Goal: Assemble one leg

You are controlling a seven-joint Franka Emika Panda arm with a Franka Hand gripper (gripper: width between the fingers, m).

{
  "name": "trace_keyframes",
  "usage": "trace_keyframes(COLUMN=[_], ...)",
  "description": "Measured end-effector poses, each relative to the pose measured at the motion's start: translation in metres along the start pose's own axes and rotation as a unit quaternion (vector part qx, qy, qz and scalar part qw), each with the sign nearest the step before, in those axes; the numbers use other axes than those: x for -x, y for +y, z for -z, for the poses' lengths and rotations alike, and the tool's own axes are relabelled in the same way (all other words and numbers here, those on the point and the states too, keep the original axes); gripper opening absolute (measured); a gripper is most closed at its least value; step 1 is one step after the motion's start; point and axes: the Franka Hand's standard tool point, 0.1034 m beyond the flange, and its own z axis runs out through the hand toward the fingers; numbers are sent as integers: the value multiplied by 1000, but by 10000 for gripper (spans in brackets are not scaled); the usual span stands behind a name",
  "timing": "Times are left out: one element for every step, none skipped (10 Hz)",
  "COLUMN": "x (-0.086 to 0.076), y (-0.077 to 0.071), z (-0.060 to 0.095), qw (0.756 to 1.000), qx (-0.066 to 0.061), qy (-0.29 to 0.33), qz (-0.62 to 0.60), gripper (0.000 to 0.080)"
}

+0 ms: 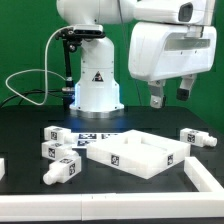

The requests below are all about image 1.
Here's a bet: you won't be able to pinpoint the white L-shaped fence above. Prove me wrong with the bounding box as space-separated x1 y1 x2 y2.
0 157 224 222

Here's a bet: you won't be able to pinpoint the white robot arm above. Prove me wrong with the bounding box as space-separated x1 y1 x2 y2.
56 0 217 118

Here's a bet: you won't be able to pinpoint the black camera on stand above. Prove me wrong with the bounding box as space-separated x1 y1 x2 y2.
55 25 105 110

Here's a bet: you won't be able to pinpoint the white square table top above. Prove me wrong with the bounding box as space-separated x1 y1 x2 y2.
87 130 191 179

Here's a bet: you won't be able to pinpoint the white block left edge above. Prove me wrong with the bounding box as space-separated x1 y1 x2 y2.
0 158 5 180

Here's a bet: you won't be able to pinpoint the white camera cable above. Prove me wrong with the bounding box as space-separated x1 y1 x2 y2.
5 25 75 107

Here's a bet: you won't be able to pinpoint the white fiducial marker sheet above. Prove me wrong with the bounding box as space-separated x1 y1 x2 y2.
72 133 113 149

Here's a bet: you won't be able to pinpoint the black cables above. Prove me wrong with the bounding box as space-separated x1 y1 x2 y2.
0 88 68 108

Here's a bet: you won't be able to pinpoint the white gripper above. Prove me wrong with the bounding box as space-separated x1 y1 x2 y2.
128 22 217 109

